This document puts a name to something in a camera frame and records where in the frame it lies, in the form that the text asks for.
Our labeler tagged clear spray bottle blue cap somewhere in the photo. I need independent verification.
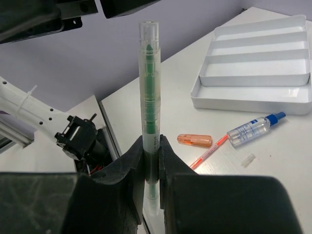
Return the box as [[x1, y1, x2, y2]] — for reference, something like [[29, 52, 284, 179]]
[[227, 112, 286, 148]]

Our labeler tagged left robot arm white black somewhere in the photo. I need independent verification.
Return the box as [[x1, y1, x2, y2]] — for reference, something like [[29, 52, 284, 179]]
[[0, 0, 112, 169]]

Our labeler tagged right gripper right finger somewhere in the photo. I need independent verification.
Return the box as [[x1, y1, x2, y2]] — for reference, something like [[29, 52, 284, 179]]
[[159, 136, 302, 234]]

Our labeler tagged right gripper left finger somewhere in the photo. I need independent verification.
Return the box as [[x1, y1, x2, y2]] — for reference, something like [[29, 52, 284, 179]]
[[0, 138, 144, 234]]

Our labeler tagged white compartment tray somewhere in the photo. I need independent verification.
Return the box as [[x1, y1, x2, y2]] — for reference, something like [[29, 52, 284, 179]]
[[191, 15, 312, 115]]

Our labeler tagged orange thin pen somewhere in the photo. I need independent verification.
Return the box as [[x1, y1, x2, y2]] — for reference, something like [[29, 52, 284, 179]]
[[190, 135, 228, 170]]

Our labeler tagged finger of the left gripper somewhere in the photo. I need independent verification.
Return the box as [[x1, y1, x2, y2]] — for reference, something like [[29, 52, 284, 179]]
[[0, 0, 98, 44], [100, 0, 160, 19]]

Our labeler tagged small clear pen cap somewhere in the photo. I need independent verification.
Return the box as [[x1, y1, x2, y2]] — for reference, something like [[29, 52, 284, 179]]
[[241, 154, 255, 168]]

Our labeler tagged orange translucent cap case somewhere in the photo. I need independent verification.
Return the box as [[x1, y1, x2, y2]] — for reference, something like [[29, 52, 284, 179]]
[[177, 134, 213, 148]]

